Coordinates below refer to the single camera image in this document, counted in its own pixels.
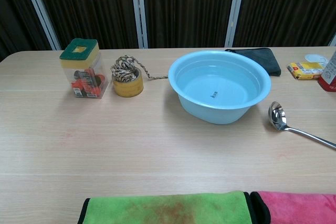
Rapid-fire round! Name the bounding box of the silver metal ladle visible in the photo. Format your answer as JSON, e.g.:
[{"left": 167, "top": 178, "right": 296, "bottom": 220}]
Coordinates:
[{"left": 268, "top": 101, "right": 336, "bottom": 151}]

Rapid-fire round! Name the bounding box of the light blue plastic basin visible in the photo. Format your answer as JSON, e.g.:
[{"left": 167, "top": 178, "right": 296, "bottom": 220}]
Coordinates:
[{"left": 168, "top": 50, "right": 271, "bottom": 125}]

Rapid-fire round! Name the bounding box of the yellow tape roll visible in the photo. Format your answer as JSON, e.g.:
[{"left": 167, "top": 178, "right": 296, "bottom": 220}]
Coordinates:
[{"left": 112, "top": 68, "right": 144, "bottom": 98}]

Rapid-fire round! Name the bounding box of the clear box with orange items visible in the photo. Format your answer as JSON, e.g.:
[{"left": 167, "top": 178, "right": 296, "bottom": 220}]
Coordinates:
[{"left": 60, "top": 50, "right": 110, "bottom": 99}]

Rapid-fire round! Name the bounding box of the green and yellow sponge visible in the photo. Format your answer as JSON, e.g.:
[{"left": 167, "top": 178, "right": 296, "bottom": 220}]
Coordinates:
[{"left": 59, "top": 38, "right": 100, "bottom": 69}]

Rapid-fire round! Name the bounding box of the dark green folded cloth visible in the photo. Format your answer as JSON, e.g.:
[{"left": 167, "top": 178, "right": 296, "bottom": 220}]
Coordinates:
[{"left": 224, "top": 47, "right": 282, "bottom": 77}]

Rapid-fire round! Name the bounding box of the green microfibre towel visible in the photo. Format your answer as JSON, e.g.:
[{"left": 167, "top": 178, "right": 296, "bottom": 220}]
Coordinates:
[{"left": 77, "top": 190, "right": 257, "bottom": 224}]

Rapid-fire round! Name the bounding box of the yellow snack packet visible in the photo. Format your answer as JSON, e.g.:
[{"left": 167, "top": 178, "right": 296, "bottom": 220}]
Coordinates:
[{"left": 286, "top": 61, "right": 325, "bottom": 81}]

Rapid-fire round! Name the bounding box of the white round lid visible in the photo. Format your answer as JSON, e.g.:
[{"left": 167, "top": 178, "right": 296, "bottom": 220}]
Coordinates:
[{"left": 304, "top": 53, "right": 329, "bottom": 65}]

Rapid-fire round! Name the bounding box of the red bottle with white label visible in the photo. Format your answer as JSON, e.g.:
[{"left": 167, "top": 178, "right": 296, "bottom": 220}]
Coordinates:
[{"left": 317, "top": 50, "right": 336, "bottom": 93}]

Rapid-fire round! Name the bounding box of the pink microfibre towel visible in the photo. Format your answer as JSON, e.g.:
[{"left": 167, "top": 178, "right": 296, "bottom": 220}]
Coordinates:
[{"left": 249, "top": 191, "right": 336, "bottom": 224}]

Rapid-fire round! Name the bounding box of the braided brown white rope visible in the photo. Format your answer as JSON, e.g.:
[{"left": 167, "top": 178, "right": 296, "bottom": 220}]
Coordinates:
[{"left": 110, "top": 55, "right": 169, "bottom": 83}]

